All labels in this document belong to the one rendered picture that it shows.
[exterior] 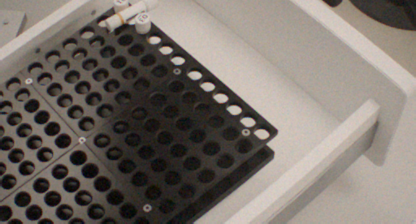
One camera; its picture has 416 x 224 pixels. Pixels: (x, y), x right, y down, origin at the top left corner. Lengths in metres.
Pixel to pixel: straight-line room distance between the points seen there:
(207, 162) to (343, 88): 0.14
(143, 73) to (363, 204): 0.24
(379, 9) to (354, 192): 0.87
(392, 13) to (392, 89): 0.97
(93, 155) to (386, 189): 0.29
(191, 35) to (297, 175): 0.20
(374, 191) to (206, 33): 0.21
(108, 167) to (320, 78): 0.20
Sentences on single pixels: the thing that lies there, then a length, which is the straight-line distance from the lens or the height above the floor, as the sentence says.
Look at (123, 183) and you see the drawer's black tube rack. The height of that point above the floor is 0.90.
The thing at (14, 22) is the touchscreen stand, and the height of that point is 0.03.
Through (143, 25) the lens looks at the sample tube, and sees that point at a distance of 0.61.
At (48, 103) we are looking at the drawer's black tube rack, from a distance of 0.59.
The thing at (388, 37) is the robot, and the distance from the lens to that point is 1.48.
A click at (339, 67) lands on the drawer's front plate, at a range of 0.61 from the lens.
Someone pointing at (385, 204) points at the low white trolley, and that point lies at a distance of 0.71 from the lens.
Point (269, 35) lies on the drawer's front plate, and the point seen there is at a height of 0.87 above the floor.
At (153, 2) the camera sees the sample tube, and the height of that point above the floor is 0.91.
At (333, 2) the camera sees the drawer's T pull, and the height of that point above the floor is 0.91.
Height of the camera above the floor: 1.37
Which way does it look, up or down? 54 degrees down
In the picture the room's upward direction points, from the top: 2 degrees clockwise
